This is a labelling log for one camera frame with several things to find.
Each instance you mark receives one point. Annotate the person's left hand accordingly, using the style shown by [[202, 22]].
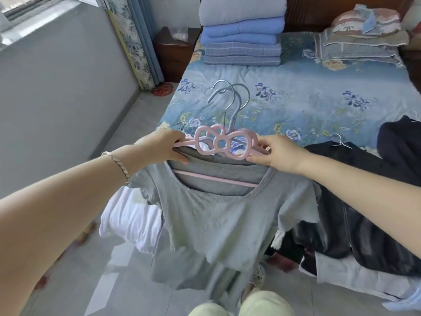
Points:
[[161, 148]]

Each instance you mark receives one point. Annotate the person's right hand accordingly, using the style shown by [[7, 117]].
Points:
[[283, 154]]

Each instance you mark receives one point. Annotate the pink bow hanger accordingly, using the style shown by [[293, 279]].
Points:
[[225, 118], [197, 141]]

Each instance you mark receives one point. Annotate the white t-shirt photo print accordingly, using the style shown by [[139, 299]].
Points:
[[131, 223]]

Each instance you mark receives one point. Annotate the black glossy jacket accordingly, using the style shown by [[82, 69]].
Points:
[[345, 227]]

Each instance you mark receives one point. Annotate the person's left forearm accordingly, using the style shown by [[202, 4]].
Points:
[[49, 220]]

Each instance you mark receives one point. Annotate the person's pale yellow trousers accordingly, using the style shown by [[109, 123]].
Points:
[[263, 306]]

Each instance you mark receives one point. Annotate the red round mat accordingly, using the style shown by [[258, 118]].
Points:
[[162, 90]]

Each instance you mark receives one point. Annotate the blue floral bed quilt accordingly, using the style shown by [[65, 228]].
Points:
[[296, 95]]

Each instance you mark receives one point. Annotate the blue floral curtain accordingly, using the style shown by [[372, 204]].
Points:
[[138, 39]]

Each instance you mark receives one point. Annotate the orange slippers on floor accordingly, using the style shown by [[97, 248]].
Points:
[[86, 231]]

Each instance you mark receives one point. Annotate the grey checked pillow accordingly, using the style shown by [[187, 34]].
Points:
[[355, 50]]

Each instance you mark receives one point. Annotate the white sandal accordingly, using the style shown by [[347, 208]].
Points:
[[255, 279]]

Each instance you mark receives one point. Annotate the brown wooden headboard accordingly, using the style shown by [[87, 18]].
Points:
[[306, 13]]

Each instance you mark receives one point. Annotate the lilac grey folded blanket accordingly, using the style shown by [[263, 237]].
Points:
[[240, 9]]

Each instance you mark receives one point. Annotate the striped pillow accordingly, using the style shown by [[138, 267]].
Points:
[[388, 18]]

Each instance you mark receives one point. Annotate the white framed window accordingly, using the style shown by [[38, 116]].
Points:
[[33, 9]]

